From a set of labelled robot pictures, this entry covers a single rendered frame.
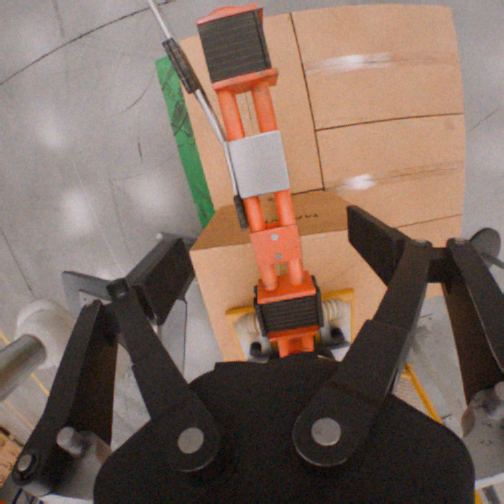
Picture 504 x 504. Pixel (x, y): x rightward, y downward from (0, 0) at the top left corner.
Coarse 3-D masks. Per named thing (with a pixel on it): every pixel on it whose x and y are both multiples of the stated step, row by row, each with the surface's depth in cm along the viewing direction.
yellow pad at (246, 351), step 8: (232, 312) 51; (240, 312) 51; (248, 312) 51; (232, 320) 52; (232, 328) 53; (240, 344) 55; (248, 344) 54; (256, 344) 53; (264, 344) 54; (272, 344) 54; (240, 352) 56; (248, 352) 55; (256, 352) 52; (264, 352) 55; (272, 352) 55
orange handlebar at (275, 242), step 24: (264, 96) 24; (240, 120) 26; (264, 120) 25; (288, 192) 29; (288, 216) 30; (264, 240) 31; (288, 240) 30; (264, 264) 32; (288, 264) 33; (264, 288) 35; (312, 336) 39
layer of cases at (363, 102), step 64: (192, 64) 65; (320, 64) 64; (384, 64) 62; (448, 64) 59; (192, 128) 74; (256, 128) 73; (320, 128) 72; (384, 128) 71; (448, 128) 69; (384, 192) 80; (448, 192) 78
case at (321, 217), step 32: (320, 192) 80; (224, 224) 61; (320, 224) 50; (192, 256) 48; (224, 256) 48; (320, 256) 47; (352, 256) 47; (224, 288) 51; (320, 288) 50; (224, 320) 54; (224, 352) 59
